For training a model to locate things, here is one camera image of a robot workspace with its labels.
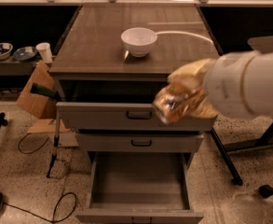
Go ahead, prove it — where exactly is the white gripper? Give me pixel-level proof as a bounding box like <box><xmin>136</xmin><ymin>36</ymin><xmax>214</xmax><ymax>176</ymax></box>
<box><xmin>167</xmin><ymin>51</ymin><xmax>259</xmax><ymax>119</ymax></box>

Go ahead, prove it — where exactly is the orange soda can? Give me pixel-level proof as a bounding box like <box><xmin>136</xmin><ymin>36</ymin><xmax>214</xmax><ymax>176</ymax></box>
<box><xmin>153</xmin><ymin>83</ymin><xmax>204</xmax><ymax>124</ymax></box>

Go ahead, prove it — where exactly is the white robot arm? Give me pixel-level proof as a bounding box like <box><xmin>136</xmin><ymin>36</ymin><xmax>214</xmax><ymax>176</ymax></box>
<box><xmin>168</xmin><ymin>51</ymin><xmax>273</xmax><ymax>119</ymax></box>

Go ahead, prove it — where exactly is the grey drawer cabinet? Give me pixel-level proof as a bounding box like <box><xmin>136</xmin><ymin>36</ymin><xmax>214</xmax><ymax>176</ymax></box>
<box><xmin>48</xmin><ymin>2</ymin><xmax>229</xmax><ymax>170</ymax></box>

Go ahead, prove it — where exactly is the middle grey drawer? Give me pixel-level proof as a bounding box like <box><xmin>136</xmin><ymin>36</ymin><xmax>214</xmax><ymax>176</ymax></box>
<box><xmin>75</xmin><ymin>133</ymin><xmax>203</xmax><ymax>153</ymax></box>

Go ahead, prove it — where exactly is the grey drawer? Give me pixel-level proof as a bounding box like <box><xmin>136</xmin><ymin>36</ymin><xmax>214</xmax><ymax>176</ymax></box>
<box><xmin>75</xmin><ymin>133</ymin><xmax>203</xmax><ymax>153</ymax></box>
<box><xmin>57</xmin><ymin>102</ymin><xmax>215</xmax><ymax>132</ymax></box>
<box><xmin>76</xmin><ymin>152</ymin><xmax>203</xmax><ymax>224</ymax></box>

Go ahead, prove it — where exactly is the bottom grey drawer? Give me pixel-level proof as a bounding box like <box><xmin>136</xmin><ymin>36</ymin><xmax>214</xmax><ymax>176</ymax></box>
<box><xmin>76</xmin><ymin>152</ymin><xmax>203</xmax><ymax>224</ymax></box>

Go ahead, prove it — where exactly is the top grey drawer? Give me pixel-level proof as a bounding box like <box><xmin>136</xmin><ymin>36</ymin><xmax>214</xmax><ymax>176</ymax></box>
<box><xmin>57</xmin><ymin>102</ymin><xmax>215</xmax><ymax>132</ymax></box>

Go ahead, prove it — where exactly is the white bowl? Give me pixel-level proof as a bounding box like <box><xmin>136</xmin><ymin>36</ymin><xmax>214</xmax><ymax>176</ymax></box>
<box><xmin>121</xmin><ymin>27</ymin><xmax>157</xmax><ymax>57</ymax></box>

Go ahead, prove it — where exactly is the dark round table top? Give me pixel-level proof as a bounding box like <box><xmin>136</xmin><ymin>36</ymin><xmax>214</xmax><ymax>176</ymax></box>
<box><xmin>248</xmin><ymin>35</ymin><xmax>273</xmax><ymax>53</ymax></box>

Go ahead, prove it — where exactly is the black caster foot right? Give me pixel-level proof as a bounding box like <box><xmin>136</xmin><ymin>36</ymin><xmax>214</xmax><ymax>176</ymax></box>
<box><xmin>258</xmin><ymin>185</ymin><xmax>273</xmax><ymax>198</ymax></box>

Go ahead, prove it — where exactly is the white paper cup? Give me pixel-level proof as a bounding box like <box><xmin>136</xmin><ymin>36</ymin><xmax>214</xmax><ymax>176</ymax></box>
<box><xmin>36</xmin><ymin>42</ymin><xmax>53</xmax><ymax>63</ymax></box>

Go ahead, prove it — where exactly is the brown cardboard box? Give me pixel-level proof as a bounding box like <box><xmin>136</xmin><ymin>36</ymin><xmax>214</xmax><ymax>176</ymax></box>
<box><xmin>17</xmin><ymin>61</ymin><xmax>56</xmax><ymax>119</ymax></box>

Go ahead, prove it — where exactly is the blue patterned bowl right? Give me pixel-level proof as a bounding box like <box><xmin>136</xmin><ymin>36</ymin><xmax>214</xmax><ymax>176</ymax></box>
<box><xmin>13</xmin><ymin>47</ymin><xmax>37</xmax><ymax>62</ymax></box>

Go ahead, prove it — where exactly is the black table leg frame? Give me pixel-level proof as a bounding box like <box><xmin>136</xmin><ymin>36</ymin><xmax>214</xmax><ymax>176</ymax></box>
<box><xmin>210</xmin><ymin>118</ymin><xmax>273</xmax><ymax>186</ymax></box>

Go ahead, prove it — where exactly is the green handled tripod stick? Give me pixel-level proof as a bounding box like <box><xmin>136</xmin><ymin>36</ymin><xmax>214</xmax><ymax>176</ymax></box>
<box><xmin>29</xmin><ymin>82</ymin><xmax>63</xmax><ymax>179</ymax></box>

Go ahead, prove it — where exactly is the black floor cable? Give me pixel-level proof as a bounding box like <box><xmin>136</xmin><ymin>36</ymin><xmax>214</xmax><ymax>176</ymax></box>
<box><xmin>0</xmin><ymin>191</ymin><xmax>78</xmax><ymax>224</ymax></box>

